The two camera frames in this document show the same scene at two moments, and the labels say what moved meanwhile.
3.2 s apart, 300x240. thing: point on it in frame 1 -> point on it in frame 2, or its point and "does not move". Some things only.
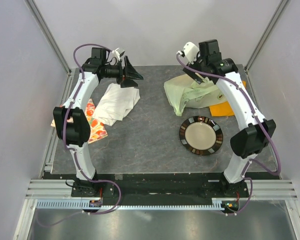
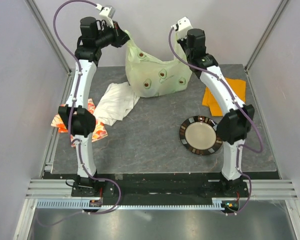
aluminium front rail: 263,189 does not move
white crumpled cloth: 115,103 does not move
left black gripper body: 114,71 -> 110,36
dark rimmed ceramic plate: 201,135 does not move
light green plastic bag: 184,92 -> 149,77
